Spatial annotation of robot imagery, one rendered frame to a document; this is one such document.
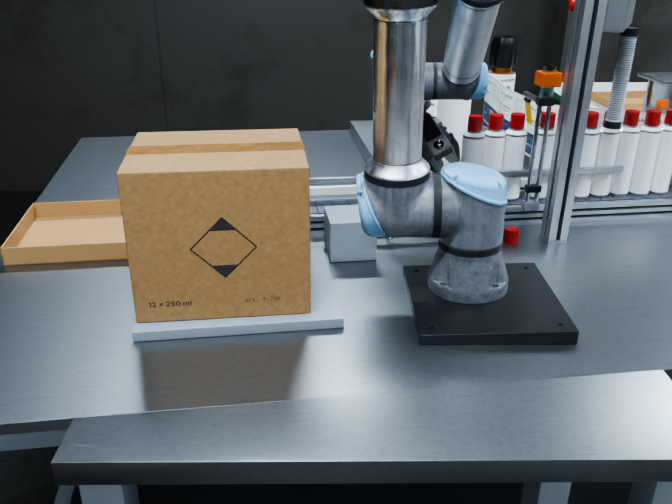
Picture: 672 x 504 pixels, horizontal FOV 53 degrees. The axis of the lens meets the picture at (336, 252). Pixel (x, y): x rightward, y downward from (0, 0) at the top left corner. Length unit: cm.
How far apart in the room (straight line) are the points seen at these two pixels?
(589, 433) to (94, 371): 75
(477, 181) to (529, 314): 25
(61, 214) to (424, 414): 107
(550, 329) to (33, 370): 84
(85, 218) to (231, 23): 248
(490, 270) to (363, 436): 43
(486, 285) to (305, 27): 294
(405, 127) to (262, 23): 293
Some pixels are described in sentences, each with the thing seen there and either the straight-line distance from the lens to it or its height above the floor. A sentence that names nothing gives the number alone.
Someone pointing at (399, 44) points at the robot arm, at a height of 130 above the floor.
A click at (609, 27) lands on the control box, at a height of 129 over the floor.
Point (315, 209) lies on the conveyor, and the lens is 156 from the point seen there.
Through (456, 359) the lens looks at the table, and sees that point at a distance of 113.
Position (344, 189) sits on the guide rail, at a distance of 161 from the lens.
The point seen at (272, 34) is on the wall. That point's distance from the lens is 402.
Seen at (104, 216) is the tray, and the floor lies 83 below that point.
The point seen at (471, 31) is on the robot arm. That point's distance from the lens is 124.
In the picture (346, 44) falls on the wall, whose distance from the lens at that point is 402.
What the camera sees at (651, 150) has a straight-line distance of 179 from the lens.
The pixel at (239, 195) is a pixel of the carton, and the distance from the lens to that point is 110.
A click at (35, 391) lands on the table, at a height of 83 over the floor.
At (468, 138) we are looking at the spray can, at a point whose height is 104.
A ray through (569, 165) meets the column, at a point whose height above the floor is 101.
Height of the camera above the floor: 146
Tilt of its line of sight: 25 degrees down
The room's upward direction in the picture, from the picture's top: 1 degrees clockwise
